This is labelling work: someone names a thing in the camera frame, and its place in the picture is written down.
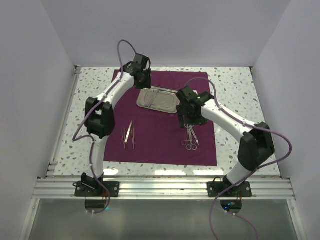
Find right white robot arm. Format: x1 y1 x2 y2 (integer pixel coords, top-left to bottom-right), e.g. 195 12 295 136
176 86 275 197

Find steel forceps with rings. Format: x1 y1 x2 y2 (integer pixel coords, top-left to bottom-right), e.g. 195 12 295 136
182 124 191 146

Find aluminium front rail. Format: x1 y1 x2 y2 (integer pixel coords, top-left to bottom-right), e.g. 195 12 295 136
31 176 295 200

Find small steel scissors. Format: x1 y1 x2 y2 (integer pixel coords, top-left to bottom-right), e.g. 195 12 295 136
185 131 197 151

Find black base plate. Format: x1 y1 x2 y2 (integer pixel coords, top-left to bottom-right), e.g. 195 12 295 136
206 177 253 198
72 181 120 198

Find aluminium rail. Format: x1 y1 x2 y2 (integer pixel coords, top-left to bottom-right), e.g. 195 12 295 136
44 65 82 178
31 176 295 200

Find steel scalpel handle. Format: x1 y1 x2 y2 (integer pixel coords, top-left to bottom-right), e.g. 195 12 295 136
146 90 158 108

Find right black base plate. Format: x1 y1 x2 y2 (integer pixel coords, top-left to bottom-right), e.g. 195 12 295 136
206 177 253 198

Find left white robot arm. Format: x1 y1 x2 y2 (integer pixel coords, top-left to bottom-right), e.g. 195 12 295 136
81 53 152 197

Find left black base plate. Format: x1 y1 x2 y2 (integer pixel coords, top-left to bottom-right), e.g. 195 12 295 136
72 181 120 198

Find purple cloth wrap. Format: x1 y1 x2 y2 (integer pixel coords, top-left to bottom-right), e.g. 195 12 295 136
102 70 218 166

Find aluminium left side rail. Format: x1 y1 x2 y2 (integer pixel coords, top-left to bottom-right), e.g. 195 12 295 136
44 65 82 178

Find wide steel tweezers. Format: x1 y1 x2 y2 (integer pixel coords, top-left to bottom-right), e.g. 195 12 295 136
124 120 133 144

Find steel instrument tray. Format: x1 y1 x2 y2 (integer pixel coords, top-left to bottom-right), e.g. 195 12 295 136
136 87 180 114

